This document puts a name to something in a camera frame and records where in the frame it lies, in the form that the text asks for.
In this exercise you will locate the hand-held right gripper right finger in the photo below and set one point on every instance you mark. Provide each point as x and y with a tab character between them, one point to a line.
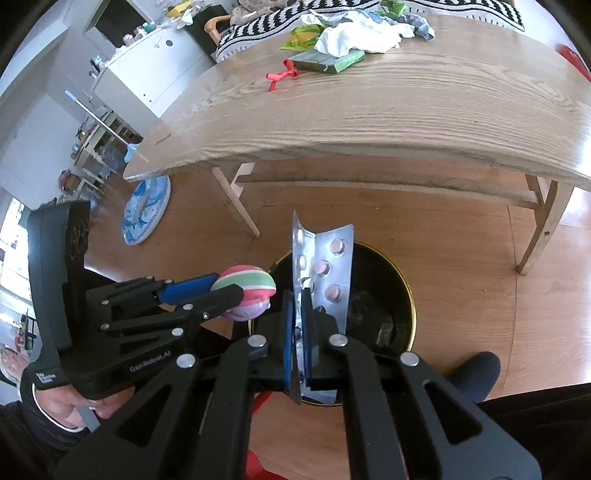
323	344

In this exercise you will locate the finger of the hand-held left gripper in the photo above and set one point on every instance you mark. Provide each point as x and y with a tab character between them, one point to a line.
217	302
189	286

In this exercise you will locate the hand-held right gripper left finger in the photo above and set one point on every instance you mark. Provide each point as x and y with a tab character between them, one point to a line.
288	350

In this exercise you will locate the pink green striped ball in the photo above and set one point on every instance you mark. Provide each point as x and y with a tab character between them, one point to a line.
247	286

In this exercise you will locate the silver pill blister pack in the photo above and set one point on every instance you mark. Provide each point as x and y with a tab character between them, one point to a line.
333	267

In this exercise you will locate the black gold-rimmed waste bin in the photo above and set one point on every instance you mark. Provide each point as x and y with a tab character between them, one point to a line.
376	286

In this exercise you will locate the blue grey wrapper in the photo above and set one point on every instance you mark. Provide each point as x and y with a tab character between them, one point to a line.
421	26

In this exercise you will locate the person's left forearm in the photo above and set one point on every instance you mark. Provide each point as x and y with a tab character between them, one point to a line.
32	443

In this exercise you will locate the person's left hand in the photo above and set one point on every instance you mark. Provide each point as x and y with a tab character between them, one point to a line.
69	406

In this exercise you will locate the round blue patterned mat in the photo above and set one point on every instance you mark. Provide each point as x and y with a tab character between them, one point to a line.
145	212

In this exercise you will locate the red plastic object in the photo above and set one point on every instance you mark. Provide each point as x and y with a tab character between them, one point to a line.
256	461

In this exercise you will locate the light blue cloth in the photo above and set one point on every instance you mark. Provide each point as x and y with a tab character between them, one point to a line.
133	152

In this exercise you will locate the white wooden rack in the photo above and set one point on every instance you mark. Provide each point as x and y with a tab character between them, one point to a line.
99	138

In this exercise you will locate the person's foot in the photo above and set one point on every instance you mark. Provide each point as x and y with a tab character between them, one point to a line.
475	374

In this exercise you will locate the white pole with blue tip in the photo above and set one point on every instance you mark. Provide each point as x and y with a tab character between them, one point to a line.
92	115

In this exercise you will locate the white cabinet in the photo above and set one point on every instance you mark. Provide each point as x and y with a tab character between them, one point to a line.
152	74

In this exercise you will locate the red ribbon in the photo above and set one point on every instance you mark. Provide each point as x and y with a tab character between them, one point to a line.
279	76

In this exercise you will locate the wooden table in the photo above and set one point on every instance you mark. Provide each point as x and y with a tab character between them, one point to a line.
369	120

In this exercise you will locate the person's leg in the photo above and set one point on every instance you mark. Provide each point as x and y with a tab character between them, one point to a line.
540	434

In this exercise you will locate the group of small bottles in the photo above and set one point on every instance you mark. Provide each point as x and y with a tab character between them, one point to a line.
138	34

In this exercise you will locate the black side cabinet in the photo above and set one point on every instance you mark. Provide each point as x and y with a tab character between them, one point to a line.
201	27

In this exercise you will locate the dark green packet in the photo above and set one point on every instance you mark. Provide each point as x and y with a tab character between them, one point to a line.
323	61

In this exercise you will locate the black white striped sofa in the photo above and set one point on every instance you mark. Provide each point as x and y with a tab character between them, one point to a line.
258	30

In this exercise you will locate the yellow green wrapper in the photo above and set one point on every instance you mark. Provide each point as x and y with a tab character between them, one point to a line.
302	37

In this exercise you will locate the yellow box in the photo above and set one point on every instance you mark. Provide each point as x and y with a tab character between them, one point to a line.
179	9

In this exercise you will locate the beige cloth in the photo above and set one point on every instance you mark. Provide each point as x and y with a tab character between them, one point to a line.
258	9

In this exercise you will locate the red bag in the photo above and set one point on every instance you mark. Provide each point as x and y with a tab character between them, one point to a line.
572	57

